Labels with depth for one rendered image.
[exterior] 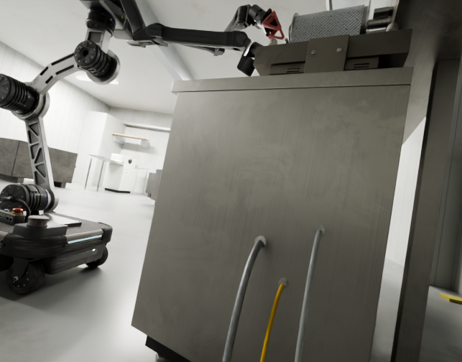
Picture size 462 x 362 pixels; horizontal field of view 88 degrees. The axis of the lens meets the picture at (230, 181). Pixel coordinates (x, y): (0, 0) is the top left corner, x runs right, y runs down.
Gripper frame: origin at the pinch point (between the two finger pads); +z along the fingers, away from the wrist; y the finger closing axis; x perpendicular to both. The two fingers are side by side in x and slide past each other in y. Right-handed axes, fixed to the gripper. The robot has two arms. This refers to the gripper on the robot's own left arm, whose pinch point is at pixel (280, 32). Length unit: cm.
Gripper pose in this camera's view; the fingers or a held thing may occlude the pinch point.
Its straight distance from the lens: 122.9
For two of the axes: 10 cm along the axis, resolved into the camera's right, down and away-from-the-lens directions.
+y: -4.2, -1.2, -9.0
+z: 5.7, 7.4, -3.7
